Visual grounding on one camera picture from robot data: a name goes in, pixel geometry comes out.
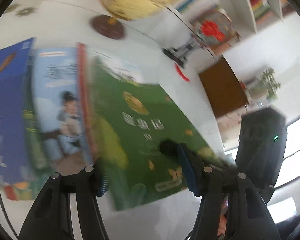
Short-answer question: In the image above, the dark blue book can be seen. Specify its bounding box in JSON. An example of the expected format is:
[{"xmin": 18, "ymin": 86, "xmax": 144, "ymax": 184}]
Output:
[{"xmin": 0, "ymin": 38, "xmax": 34, "ymax": 185}]

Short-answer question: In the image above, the black cable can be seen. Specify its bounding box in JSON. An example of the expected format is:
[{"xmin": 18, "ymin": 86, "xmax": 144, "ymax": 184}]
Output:
[{"xmin": 0, "ymin": 141, "xmax": 19, "ymax": 240}]

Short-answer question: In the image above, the green insect book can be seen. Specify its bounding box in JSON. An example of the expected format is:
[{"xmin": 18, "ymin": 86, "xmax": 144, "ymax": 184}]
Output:
[{"xmin": 89, "ymin": 55, "xmax": 223, "ymax": 211}]

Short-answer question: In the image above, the brown wooden cabinet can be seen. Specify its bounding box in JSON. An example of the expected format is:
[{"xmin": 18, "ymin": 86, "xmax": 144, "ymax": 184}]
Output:
[{"xmin": 199, "ymin": 57, "xmax": 248, "ymax": 118}]

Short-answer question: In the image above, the red poetry book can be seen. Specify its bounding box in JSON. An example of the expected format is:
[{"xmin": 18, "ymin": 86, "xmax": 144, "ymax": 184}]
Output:
[{"xmin": 76, "ymin": 42, "xmax": 98, "ymax": 161}]

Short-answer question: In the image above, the white bookshelf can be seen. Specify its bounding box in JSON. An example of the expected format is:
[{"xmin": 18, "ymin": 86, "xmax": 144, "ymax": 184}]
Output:
[{"xmin": 144, "ymin": 0, "xmax": 291, "ymax": 43}]

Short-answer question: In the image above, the red tassel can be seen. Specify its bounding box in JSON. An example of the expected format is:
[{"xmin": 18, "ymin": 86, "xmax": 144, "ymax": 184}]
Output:
[{"xmin": 174, "ymin": 63, "xmax": 190, "ymax": 82}]

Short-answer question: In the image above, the yellow desk globe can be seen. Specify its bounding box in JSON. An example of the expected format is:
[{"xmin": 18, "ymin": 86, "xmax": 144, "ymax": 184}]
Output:
[{"xmin": 90, "ymin": 0, "xmax": 171, "ymax": 40}]

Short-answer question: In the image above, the green potted plant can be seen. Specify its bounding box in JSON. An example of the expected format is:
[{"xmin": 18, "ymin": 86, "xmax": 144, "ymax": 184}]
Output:
[{"xmin": 259, "ymin": 67, "xmax": 281, "ymax": 100}]

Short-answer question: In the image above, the embroidered round fan on stand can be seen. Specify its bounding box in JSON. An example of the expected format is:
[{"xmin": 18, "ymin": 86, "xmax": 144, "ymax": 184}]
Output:
[{"xmin": 162, "ymin": 10, "xmax": 241, "ymax": 68}]

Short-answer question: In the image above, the light blue poetry book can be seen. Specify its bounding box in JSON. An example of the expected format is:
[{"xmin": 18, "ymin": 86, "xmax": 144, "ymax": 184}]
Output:
[{"xmin": 32, "ymin": 47, "xmax": 93, "ymax": 164}]

